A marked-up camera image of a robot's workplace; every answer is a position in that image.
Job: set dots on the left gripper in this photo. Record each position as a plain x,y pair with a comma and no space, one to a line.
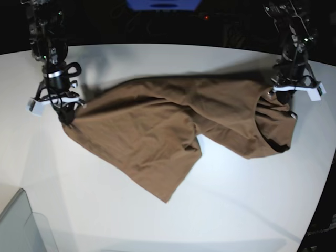
284,92

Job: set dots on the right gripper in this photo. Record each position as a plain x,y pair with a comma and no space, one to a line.
63,101

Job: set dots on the brown t-shirt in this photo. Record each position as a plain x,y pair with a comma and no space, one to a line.
148,127

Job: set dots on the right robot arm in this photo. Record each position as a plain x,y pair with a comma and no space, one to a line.
48,44

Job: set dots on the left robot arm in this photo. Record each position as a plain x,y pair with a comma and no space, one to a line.
292,71

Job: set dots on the black power strip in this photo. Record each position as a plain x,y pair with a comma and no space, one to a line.
223,17

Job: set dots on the grey plastic tray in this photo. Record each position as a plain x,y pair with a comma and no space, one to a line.
24,230

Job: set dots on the blue bin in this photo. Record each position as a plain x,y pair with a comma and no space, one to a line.
166,5

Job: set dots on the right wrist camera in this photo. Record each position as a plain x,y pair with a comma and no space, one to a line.
35,107

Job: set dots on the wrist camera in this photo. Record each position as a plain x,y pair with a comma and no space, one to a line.
35,107
315,94

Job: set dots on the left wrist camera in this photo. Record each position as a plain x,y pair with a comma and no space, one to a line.
315,94

